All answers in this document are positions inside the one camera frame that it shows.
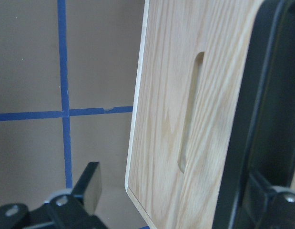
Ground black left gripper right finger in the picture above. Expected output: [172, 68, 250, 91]
[247, 173, 295, 229]

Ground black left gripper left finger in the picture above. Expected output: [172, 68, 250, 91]
[46, 162, 102, 229]

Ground black drawer handle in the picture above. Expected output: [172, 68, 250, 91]
[213, 0, 295, 229]

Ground wooden drawer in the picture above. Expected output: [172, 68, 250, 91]
[125, 0, 261, 229]

